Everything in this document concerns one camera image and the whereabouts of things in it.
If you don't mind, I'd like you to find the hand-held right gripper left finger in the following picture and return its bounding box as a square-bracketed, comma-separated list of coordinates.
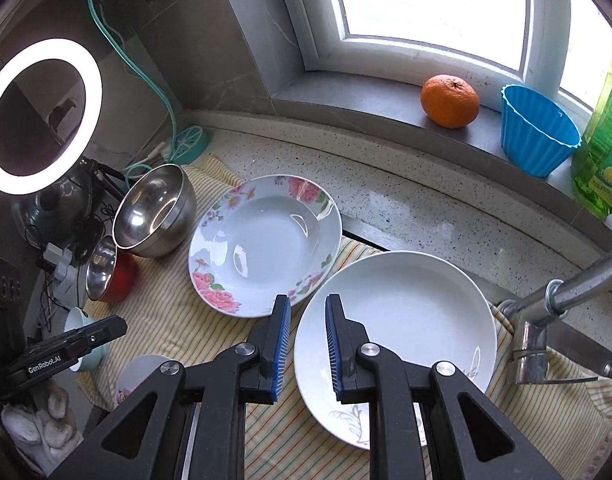
[50, 294, 293, 480]

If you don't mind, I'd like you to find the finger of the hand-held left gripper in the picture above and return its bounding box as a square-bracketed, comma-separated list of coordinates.
[63, 315, 129, 359]

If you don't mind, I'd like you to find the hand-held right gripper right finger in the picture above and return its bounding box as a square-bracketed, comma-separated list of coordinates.
[325, 294, 562, 480]

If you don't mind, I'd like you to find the light blue bowl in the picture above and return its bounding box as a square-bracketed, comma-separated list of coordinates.
[63, 307, 109, 373]

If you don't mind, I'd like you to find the small floral white bowl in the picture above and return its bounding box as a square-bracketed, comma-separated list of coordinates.
[114, 354, 174, 408]

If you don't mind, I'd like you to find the red bowl with steel inside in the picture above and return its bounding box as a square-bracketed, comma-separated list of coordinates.
[84, 235, 139, 303]

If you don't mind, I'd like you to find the floral rimmed white plate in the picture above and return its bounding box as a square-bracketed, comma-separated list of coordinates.
[188, 175, 343, 318]

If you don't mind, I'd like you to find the large stainless steel bowl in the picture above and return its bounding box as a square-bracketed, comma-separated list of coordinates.
[112, 164, 198, 258]

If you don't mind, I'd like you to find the person's left hand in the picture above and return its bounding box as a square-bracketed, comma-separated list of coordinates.
[0, 384, 80, 463]

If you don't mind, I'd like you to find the grey power adapter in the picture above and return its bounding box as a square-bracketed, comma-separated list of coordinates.
[40, 242, 84, 303]

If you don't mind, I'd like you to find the yellow striped cloth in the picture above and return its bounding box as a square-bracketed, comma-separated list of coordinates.
[76, 155, 612, 480]

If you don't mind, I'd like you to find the steel kettle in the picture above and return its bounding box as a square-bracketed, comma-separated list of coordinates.
[10, 165, 94, 248]

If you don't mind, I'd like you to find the black tripod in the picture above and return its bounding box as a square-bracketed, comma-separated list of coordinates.
[78, 157, 126, 201]

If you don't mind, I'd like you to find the chrome kitchen faucet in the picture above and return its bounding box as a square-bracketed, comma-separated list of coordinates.
[496, 247, 612, 386]

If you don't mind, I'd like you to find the teal spoked plastic wheel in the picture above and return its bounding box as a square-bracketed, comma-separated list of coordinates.
[173, 127, 209, 163]

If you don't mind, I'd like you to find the orange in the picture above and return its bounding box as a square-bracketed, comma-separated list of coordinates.
[421, 74, 481, 129]

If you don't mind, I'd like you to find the blue fluted plastic cup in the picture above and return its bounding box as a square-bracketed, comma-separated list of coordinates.
[501, 84, 582, 178]

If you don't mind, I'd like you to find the green detergent bottle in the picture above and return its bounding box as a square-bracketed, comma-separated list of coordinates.
[571, 55, 612, 218]

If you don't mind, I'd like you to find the white ring light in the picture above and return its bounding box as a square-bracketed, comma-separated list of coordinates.
[0, 37, 104, 196]

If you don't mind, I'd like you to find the green hose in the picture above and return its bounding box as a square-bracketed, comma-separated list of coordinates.
[86, 0, 179, 171]

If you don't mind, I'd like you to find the white window frame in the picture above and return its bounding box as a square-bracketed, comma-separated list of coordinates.
[281, 0, 612, 111]

